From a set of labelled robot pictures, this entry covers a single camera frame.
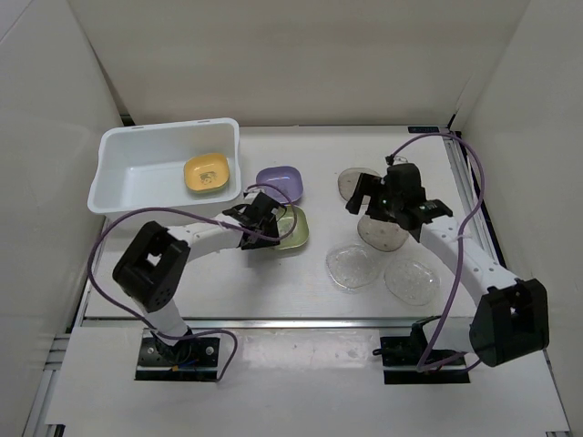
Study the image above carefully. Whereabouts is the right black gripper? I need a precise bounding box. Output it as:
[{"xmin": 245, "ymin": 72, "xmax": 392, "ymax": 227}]
[{"xmin": 346, "ymin": 174, "xmax": 403, "ymax": 224}]

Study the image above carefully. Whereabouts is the yellow panda plate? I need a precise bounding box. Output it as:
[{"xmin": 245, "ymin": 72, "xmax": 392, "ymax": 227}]
[{"xmin": 183, "ymin": 153, "xmax": 230, "ymax": 183}]

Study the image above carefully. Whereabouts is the light green panda plate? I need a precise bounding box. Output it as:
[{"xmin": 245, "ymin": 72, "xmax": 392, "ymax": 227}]
[{"xmin": 185, "ymin": 179, "xmax": 229, "ymax": 196}]

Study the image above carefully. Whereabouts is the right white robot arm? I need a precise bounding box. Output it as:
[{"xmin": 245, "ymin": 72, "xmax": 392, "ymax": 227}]
[{"xmin": 346, "ymin": 163, "xmax": 549, "ymax": 371}]

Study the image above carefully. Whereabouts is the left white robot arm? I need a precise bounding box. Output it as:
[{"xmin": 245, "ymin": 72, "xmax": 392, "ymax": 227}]
[{"xmin": 112, "ymin": 191, "xmax": 283, "ymax": 365}]

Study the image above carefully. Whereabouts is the white plastic bin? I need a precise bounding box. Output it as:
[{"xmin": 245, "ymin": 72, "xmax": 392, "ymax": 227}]
[{"xmin": 87, "ymin": 117, "xmax": 242, "ymax": 220}]

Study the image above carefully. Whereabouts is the smoky clear plate far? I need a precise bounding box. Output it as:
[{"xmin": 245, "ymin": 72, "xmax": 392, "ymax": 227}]
[{"xmin": 337, "ymin": 168, "xmax": 379, "ymax": 201}]

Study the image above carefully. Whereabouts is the smoky clear plate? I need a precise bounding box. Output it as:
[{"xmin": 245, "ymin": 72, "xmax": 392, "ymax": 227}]
[
  {"xmin": 337, "ymin": 168, "xmax": 379, "ymax": 201},
  {"xmin": 357, "ymin": 215, "xmax": 409, "ymax": 252}
]

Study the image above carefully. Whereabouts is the smoky clear plate middle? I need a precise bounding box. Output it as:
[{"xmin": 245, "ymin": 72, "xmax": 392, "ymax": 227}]
[{"xmin": 357, "ymin": 215, "xmax": 409, "ymax": 252}]

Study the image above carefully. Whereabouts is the purple panda plate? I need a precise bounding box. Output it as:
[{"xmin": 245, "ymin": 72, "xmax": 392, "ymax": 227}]
[{"xmin": 256, "ymin": 166, "xmax": 303, "ymax": 204}]

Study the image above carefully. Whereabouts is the clear textured plate left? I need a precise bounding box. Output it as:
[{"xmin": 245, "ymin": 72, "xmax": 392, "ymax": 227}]
[{"xmin": 325, "ymin": 244, "xmax": 380, "ymax": 290}]

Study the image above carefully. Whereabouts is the clear textured plate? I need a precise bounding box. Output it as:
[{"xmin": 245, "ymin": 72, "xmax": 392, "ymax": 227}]
[
  {"xmin": 325, "ymin": 244, "xmax": 380, "ymax": 290},
  {"xmin": 384, "ymin": 259, "xmax": 440, "ymax": 306}
]

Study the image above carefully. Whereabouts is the clear textured plate right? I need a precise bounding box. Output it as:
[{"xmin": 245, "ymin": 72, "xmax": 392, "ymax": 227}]
[{"xmin": 384, "ymin": 259, "xmax": 440, "ymax": 306}]

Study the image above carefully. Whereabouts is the aluminium frame rail right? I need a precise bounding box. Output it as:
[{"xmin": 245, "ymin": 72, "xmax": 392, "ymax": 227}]
[{"xmin": 443, "ymin": 137, "xmax": 506, "ymax": 267}]

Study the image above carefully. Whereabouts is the aluminium frame rail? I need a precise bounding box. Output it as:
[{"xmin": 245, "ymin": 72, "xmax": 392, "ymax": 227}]
[
  {"xmin": 72, "ymin": 317, "xmax": 418, "ymax": 330},
  {"xmin": 443, "ymin": 137, "xmax": 506, "ymax": 267}
]

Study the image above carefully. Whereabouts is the aluminium frame rail front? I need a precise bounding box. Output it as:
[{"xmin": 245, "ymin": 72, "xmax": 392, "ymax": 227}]
[{"xmin": 72, "ymin": 317, "xmax": 418, "ymax": 330}]

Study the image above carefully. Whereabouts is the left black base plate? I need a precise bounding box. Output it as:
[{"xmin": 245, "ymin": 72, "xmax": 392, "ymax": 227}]
[{"xmin": 134, "ymin": 333, "xmax": 220, "ymax": 382}]

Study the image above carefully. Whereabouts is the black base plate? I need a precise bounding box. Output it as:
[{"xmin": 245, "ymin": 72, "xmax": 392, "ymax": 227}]
[
  {"xmin": 372, "ymin": 321, "xmax": 470, "ymax": 385},
  {"xmin": 134, "ymin": 333, "xmax": 220, "ymax": 382}
]

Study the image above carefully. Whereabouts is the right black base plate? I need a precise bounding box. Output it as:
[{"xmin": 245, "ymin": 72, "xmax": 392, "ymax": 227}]
[{"xmin": 372, "ymin": 321, "xmax": 470, "ymax": 385}]

